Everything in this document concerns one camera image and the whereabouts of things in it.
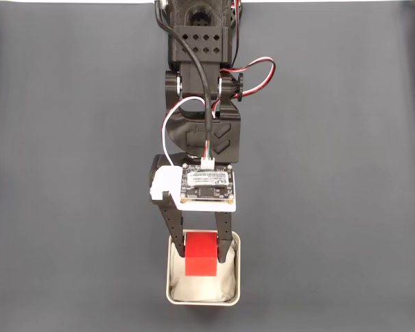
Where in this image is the red cube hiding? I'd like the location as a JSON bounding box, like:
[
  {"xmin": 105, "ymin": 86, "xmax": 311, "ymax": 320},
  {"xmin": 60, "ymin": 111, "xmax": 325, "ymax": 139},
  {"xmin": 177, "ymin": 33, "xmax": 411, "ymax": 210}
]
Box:
[{"xmin": 185, "ymin": 232, "xmax": 219, "ymax": 277}]

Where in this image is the square metal box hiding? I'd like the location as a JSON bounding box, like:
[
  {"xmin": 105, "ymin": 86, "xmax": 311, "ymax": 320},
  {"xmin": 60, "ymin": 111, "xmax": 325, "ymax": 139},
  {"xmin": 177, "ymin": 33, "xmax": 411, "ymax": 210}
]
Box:
[{"xmin": 165, "ymin": 229, "xmax": 242, "ymax": 306}]

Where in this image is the white crumpled cloth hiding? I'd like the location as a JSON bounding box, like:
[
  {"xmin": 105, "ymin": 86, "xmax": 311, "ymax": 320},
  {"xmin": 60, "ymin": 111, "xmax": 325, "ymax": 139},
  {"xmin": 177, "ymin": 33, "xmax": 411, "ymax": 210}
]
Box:
[{"xmin": 169, "ymin": 241, "xmax": 237, "ymax": 302}]

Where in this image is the dark grey table mat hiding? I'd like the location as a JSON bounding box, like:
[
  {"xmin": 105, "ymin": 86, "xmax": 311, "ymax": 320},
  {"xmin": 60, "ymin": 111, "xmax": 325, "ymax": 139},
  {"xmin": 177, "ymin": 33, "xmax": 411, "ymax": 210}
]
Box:
[{"xmin": 0, "ymin": 1, "xmax": 415, "ymax": 332}]

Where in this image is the red white black servo wire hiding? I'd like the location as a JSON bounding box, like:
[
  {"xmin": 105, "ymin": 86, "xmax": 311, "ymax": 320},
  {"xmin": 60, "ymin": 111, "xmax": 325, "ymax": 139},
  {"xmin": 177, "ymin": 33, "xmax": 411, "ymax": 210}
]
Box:
[
  {"xmin": 224, "ymin": 57, "xmax": 277, "ymax": 98},
  {"xmin": 160, "ymin": 98, "xmax": 215, "ymax": 167}
]

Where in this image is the camera board on white mount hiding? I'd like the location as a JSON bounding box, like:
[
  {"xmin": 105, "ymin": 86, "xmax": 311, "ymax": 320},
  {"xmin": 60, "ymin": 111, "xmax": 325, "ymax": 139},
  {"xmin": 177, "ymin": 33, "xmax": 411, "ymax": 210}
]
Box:
[{"xmin": 148, "ymin": 157, "xmax": 238, "ymax": 212}]

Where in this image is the black camera cable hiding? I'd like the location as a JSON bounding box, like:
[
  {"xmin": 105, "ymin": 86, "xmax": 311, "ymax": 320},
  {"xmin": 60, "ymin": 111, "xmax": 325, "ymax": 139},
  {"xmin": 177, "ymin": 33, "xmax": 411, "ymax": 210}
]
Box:
[{"xmin": 154, "ymin": 0, "xmax": 216, "ymax": 163}]

